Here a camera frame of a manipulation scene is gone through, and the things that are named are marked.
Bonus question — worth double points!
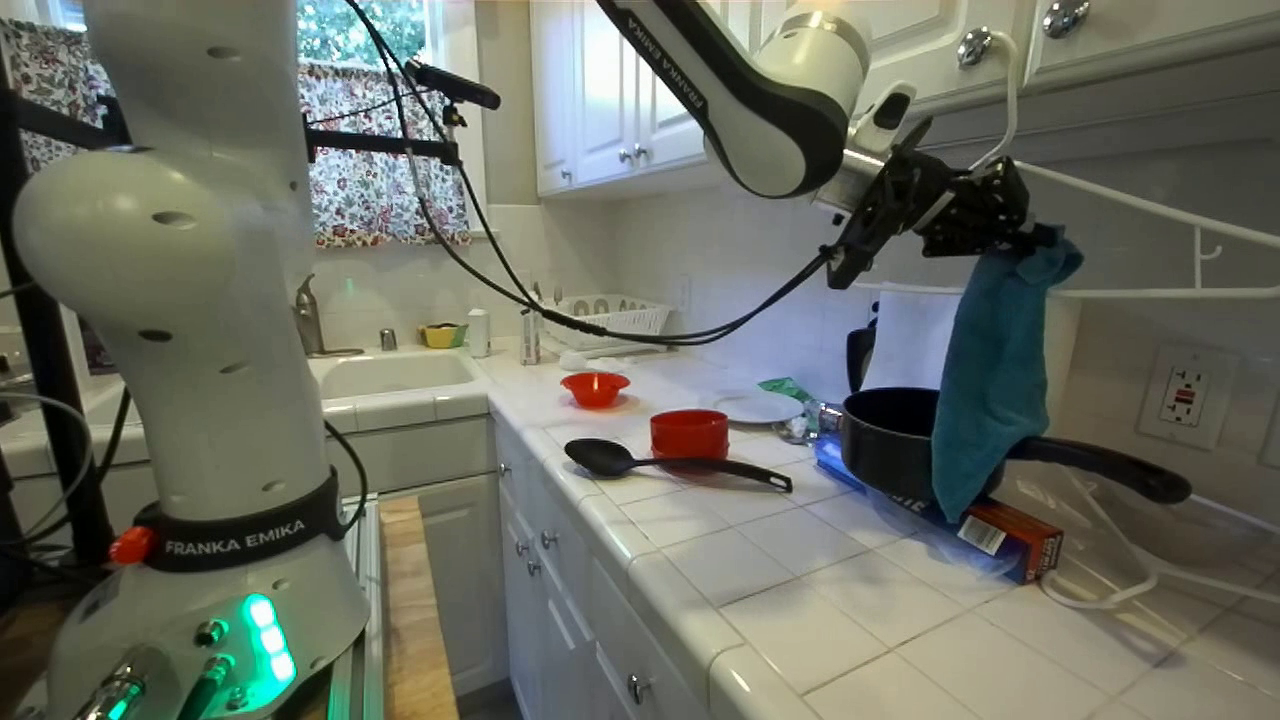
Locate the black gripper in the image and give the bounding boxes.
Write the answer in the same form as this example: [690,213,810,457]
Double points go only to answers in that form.
[914,155,1051,260]

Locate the blue towel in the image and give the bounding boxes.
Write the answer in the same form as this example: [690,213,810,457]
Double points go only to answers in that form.
[927,223,1086,527]

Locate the silver cabinet knob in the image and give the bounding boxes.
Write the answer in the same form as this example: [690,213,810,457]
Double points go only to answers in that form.
[1038,0,1095,36]
[954,25,1003,69]

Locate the black spatula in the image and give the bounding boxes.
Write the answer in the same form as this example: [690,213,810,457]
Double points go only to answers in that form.
[843,299,885,396]

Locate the black saucepan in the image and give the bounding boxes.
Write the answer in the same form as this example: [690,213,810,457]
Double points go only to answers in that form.
[835,386,1196,507]

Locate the green cloth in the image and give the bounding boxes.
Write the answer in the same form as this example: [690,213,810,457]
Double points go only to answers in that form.
[755,374,821,408]

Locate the white plate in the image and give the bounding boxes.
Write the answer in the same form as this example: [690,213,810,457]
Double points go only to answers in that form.
[717,379,810,434]

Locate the blue and red foil box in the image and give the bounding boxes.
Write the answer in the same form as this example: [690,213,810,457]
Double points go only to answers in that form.
[810,434,1068,590]

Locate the red measuring cup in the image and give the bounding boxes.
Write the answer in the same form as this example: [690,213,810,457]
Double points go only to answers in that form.
[647,408,736,467]

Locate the white dish rack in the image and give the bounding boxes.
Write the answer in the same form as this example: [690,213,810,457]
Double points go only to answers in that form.
[534,293,675,357]

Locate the white upper cabinets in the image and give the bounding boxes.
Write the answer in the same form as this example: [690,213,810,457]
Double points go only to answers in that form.
[529,0,1280,206]

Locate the white cabinets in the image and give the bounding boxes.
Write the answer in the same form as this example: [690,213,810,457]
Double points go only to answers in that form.
[332,414,710,720]
[529,0,1280,206]

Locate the small red bowl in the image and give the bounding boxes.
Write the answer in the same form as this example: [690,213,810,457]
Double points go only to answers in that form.
[555,370,634,414]

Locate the black plastic spoon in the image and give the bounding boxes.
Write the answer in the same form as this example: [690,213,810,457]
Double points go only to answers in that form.
[560,438,796,495]

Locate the white soap dispenser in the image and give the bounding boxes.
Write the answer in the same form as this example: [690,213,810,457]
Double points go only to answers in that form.
[514,295,552,370]

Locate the white lower cabinets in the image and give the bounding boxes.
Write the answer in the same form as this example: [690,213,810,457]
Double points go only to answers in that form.
[332,414,710,720]

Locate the floral window curtain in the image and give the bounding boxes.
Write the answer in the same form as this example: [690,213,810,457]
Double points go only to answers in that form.
[0,15,471,254]

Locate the white kitchen sink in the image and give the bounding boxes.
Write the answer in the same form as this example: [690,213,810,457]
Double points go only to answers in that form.
[305,348,490,403]

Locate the window pane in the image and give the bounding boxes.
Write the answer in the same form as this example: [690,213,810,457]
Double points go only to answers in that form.
[290,0,445,71]

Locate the silver sink faucet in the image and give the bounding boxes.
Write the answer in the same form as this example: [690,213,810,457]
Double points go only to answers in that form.
[288,282,368,362]

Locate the black metal stand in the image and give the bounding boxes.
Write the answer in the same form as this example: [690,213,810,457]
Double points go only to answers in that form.
[0,76,114,603]

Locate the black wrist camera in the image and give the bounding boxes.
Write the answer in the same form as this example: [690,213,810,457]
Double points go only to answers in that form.
[823,153,935,293]

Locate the white wall power outlet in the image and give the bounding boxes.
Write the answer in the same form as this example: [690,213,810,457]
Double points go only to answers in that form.
[1134,341,1237,457]

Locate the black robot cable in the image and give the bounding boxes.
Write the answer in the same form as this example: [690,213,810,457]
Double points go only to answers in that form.
[339,0,854,354]

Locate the black tube camera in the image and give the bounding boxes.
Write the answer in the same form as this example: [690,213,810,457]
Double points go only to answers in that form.
[400,58,509,113]

